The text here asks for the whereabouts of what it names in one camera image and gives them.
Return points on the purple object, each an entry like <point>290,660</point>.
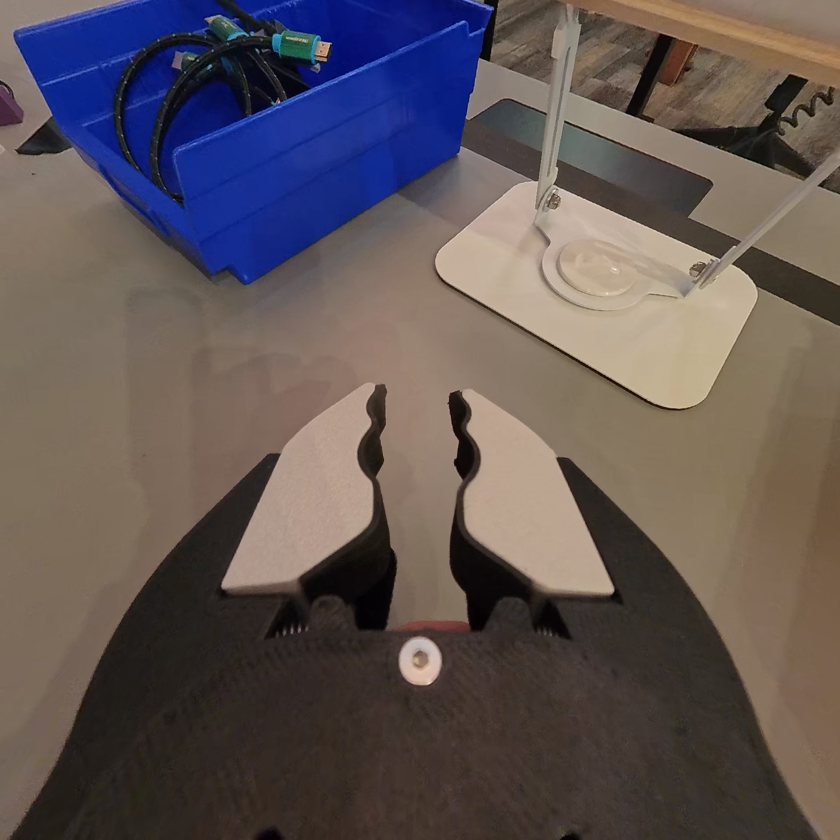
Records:
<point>8,108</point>

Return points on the black chair base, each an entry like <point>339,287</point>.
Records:
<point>754,134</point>

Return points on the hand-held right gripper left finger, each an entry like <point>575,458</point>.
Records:
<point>308,512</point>

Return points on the blue plastic bin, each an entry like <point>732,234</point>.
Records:
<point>295,190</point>

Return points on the black table leg frame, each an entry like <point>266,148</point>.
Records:
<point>646,79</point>

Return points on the white metal stand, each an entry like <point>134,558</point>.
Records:
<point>656,348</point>

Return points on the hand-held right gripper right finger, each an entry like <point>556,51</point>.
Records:
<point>525,518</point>

